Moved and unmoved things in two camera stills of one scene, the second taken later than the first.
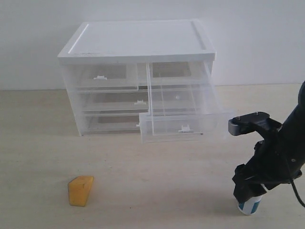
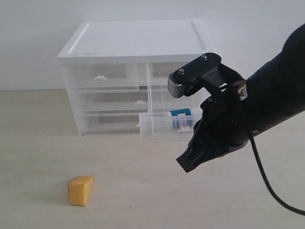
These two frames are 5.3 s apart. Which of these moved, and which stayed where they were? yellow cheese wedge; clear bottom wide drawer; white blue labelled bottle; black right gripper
Moved: white blue labelled bottle; black right gripper
Stayed: clear bottom wide drawer; yellow cheese wedge
